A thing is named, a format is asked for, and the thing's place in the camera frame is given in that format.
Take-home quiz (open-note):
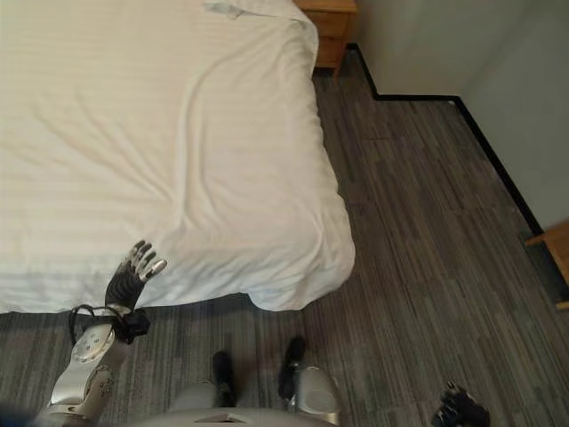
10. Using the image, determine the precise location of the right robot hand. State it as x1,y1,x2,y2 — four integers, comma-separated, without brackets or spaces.
429,380,491,427

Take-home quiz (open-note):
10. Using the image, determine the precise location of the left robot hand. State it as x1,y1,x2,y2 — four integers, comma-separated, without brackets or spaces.
104,239,170,310

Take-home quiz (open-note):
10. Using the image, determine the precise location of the white striped duvet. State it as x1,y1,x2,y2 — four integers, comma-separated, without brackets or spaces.
0,0,356,313

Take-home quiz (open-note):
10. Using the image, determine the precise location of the silver robot body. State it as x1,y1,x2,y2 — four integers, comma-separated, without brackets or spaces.
146,336,346,427

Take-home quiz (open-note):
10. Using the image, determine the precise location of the wooden furniture leg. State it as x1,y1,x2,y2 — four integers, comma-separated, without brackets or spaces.
525,221,569,311

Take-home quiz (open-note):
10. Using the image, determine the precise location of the black baseboard strip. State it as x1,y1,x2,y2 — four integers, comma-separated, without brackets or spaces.
345,42,546,238

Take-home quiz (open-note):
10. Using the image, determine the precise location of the white pillow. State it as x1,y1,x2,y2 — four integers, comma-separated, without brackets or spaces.
203,0,246,20

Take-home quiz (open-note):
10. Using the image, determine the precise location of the wooden nightstand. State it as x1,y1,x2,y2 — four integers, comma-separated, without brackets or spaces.
294,0,358,77

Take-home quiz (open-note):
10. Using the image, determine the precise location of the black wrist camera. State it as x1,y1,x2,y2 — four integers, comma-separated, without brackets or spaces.
122,311,150,337

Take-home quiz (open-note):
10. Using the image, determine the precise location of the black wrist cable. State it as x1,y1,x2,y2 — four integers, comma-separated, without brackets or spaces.
67,303,134,346

